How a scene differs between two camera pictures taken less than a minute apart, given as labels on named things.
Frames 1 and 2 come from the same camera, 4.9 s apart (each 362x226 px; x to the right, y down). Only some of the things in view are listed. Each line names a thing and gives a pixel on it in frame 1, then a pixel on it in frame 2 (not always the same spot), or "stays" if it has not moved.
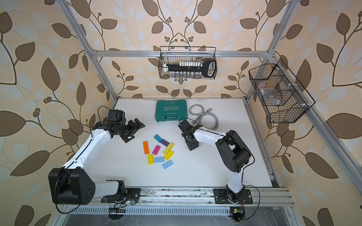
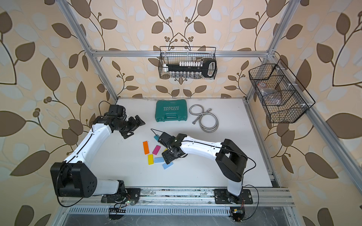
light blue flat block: (159, 159) stays
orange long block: (146, 147) stays
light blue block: (167, 164) stays
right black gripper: (190, 146) to (167, 157)
